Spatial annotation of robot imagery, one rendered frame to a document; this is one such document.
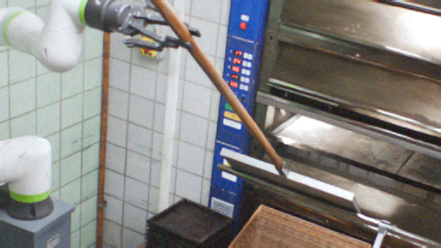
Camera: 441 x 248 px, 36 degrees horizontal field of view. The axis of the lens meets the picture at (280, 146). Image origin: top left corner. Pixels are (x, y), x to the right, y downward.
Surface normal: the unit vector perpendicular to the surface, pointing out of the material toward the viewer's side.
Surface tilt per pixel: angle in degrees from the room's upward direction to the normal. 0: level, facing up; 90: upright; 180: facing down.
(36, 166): 89
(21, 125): 90
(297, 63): 70
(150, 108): 90
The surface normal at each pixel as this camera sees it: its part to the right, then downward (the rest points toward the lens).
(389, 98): -0.37, -0.01
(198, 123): -0.44, 0.32
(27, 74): 0.89, 0.29
